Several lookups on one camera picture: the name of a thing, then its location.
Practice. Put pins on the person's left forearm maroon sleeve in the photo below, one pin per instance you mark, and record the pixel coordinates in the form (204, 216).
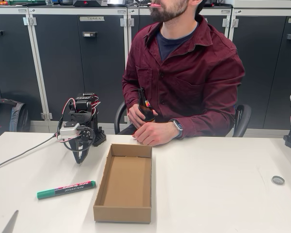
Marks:
(208, 123)

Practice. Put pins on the black device with red mark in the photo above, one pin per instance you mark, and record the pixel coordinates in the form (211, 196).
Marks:
(87, 3)

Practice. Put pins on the person's right forearm maroon sleeve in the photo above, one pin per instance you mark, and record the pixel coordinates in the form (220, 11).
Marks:
(131, 94)

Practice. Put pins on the person's left hand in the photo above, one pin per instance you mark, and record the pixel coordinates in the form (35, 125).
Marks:
(152, 134)

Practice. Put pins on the grey black backpack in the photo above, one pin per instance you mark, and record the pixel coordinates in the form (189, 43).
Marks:
(7, 116)

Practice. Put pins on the clear drinking glass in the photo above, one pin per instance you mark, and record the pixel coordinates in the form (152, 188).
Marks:
(49, 2)

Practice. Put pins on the bearded person's head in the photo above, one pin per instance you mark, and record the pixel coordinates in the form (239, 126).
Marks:
(169, 9)

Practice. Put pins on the silver bottle cap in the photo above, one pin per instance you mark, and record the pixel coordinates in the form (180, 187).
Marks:
(278, 180)

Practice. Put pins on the tape label reading team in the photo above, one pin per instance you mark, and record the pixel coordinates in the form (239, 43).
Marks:
(91, 18)

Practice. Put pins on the green edding permanent marker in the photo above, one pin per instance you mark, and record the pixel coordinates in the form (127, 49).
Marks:
(65, 190)

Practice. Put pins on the smartwatch with grey band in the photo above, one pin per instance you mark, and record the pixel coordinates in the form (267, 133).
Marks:
(178, 126)

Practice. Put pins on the black office chair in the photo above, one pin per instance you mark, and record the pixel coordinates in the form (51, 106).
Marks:
(242, 116)

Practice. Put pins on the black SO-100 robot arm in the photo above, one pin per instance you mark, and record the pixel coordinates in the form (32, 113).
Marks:
(82, 106)

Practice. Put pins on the brown glass beer bottle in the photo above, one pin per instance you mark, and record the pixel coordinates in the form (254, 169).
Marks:
(145, 109)

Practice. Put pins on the person's right hand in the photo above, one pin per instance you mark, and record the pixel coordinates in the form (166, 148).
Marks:
(134, 116)

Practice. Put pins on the person's torso maroon shirt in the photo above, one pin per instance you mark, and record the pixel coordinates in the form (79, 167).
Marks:
(189, 72)

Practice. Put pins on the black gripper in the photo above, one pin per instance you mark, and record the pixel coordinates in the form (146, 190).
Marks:
(84, 137)

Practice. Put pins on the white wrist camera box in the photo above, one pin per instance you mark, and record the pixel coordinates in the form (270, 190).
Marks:
(69, 131)

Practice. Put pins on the open cardboard box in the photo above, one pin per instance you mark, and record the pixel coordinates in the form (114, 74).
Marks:
(126, 184)

